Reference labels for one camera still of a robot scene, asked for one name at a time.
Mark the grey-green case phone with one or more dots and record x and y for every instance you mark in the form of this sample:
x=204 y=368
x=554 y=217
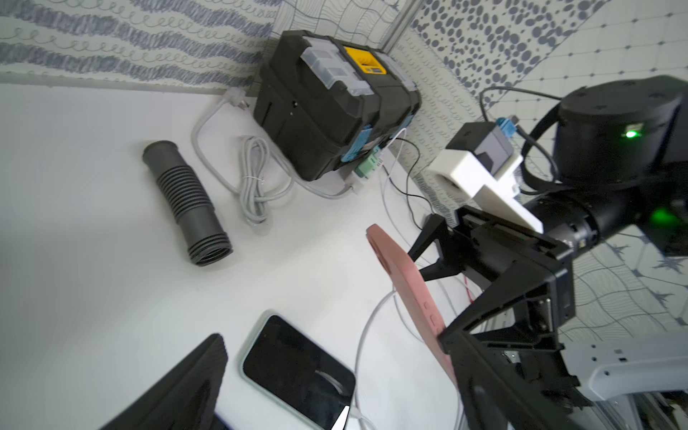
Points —
x=298 y=373

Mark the pink case phone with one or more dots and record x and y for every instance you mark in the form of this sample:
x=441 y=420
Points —
x=414 y=294

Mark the green charger plugs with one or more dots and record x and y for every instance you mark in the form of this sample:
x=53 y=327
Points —
x=368 y=166

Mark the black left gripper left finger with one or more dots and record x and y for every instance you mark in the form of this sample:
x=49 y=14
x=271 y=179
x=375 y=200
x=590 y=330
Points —
x=186 y=397

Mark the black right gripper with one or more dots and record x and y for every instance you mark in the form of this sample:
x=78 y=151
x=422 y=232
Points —
x=519 y=271

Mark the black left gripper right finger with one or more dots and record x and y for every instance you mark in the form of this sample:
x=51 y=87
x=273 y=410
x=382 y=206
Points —
x=493 y=396

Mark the white power strip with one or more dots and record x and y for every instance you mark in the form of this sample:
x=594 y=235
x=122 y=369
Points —
x=356 y=183

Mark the black yellow toolbox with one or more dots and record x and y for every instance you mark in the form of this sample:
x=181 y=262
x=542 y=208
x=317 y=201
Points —
x=327 y=103

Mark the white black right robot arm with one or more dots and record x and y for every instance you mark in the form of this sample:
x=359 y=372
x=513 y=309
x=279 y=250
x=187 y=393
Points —
x=604 y=158

